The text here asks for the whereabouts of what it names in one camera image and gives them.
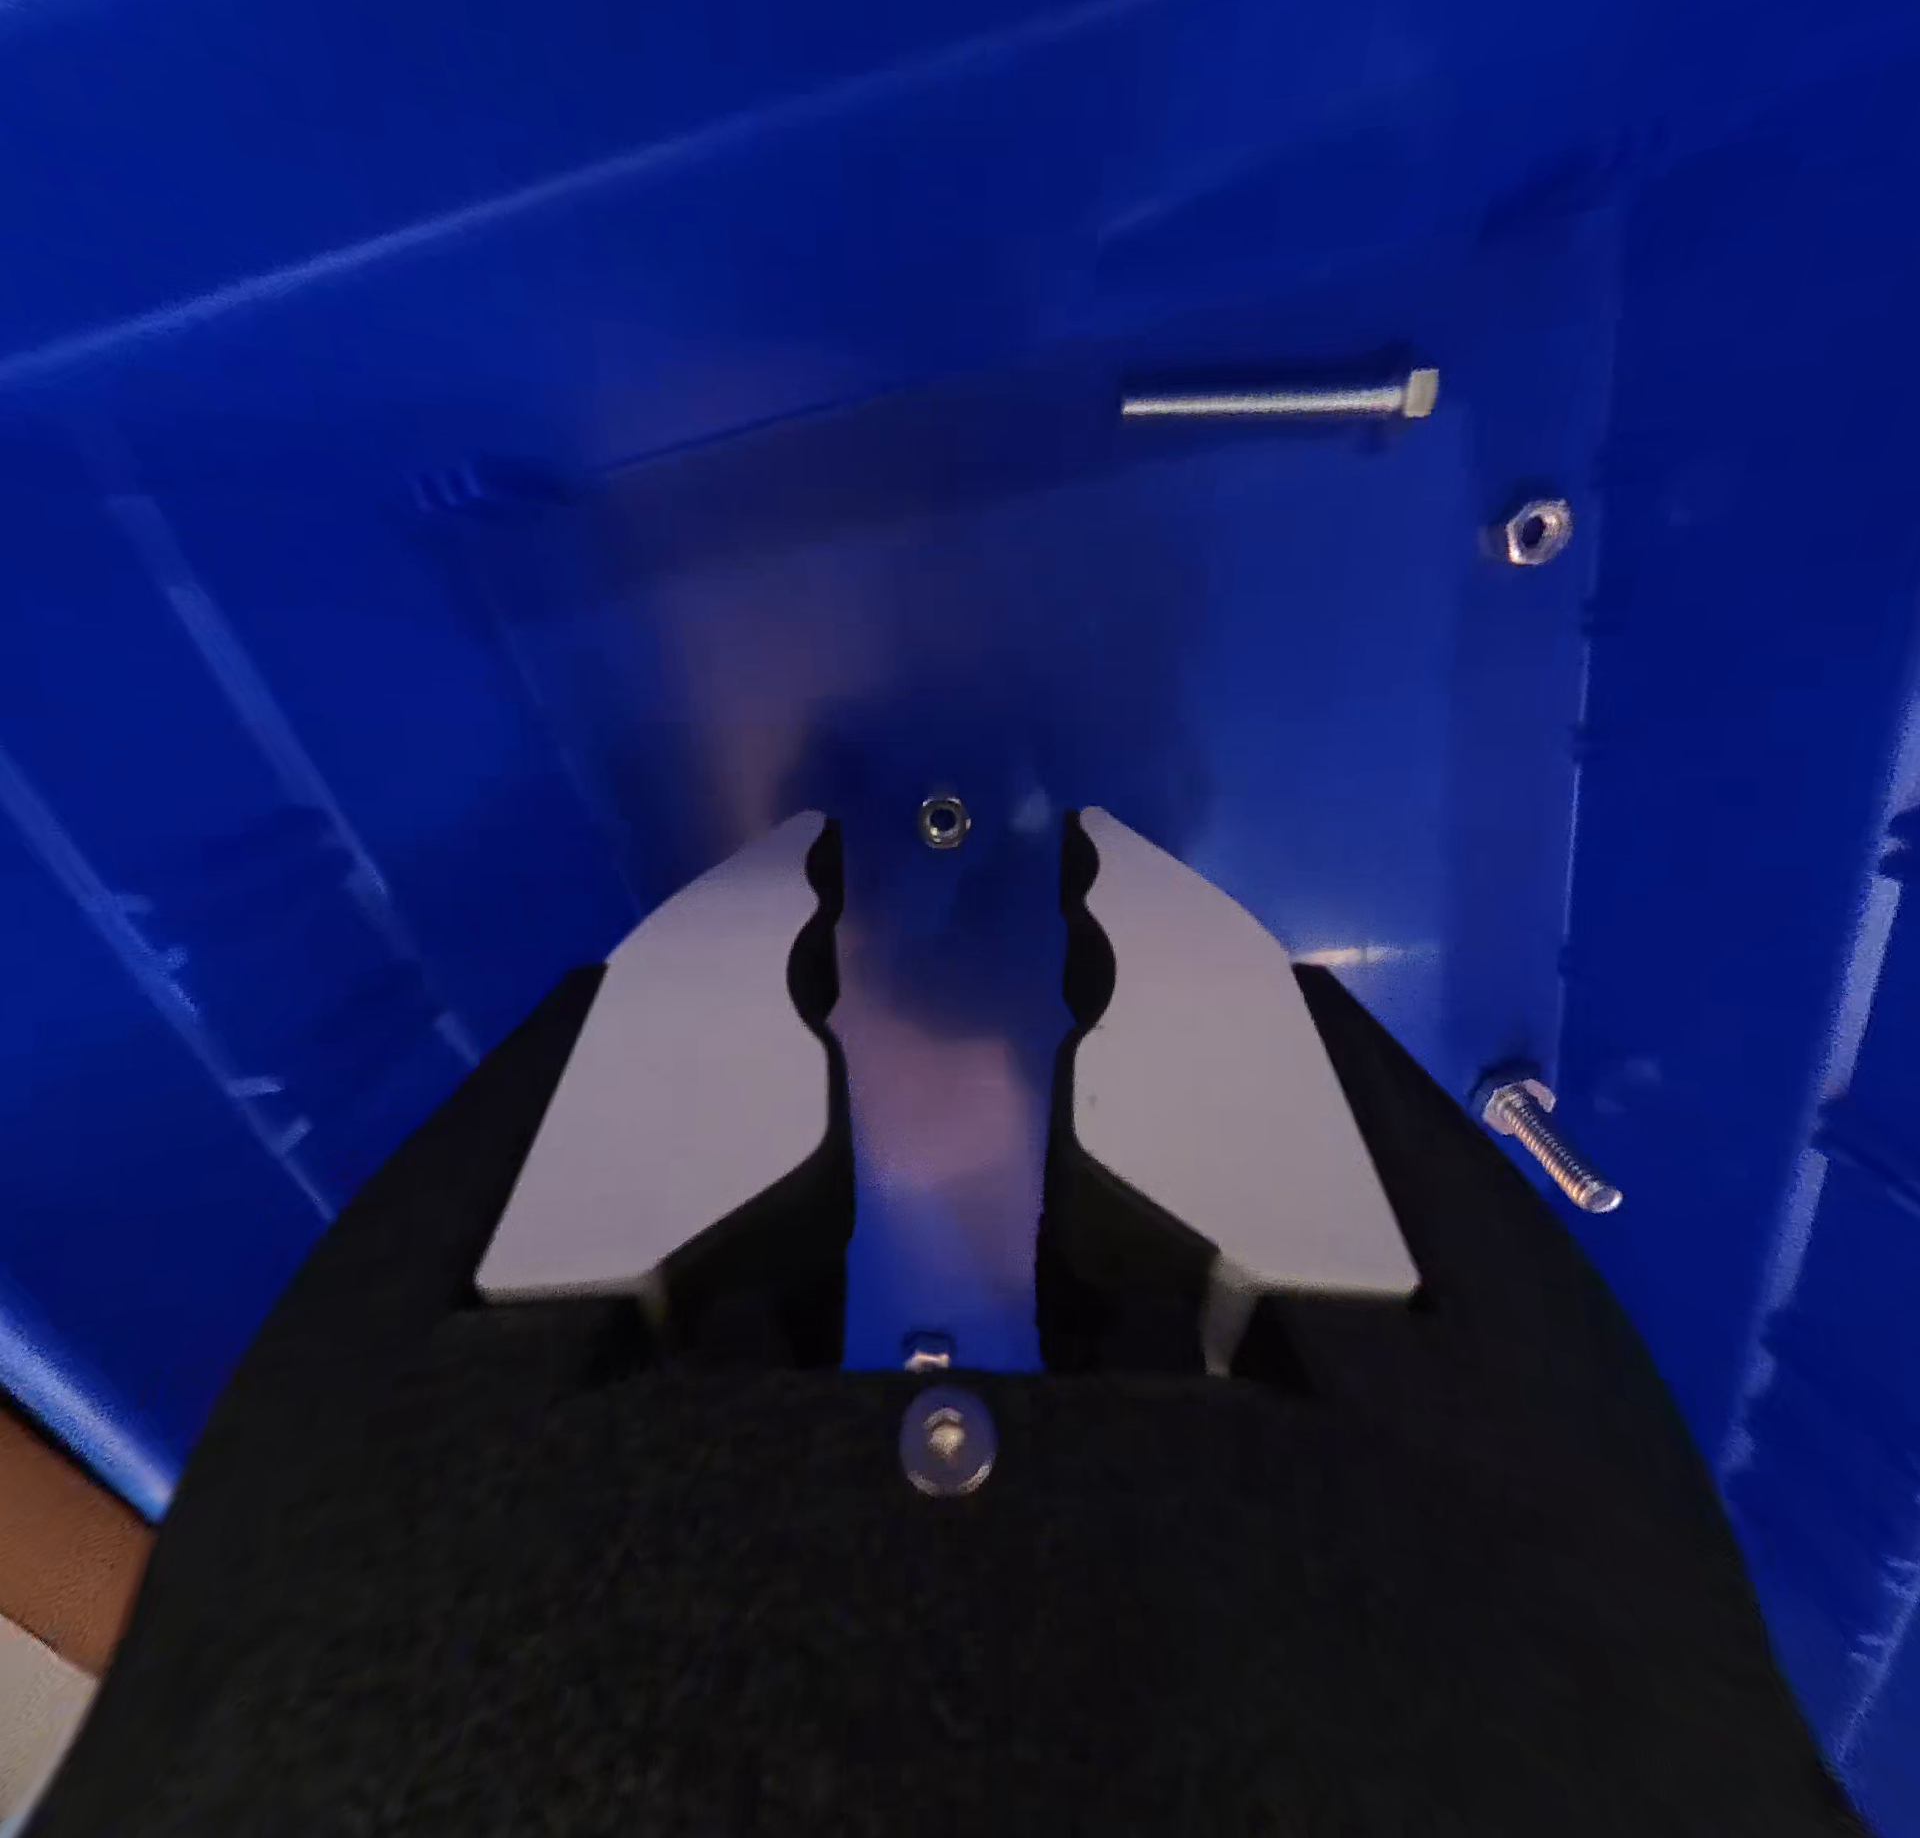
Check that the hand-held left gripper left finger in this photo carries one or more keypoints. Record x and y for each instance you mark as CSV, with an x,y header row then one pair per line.
x,y
676,1103

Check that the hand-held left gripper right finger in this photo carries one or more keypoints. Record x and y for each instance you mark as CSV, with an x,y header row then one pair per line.
x,y
1231,1103

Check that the small silver bolt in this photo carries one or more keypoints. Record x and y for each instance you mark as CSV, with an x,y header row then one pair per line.
x,y
1551,1149

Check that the blue plastic bin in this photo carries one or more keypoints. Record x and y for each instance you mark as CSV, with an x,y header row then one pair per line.
x,y
450,294

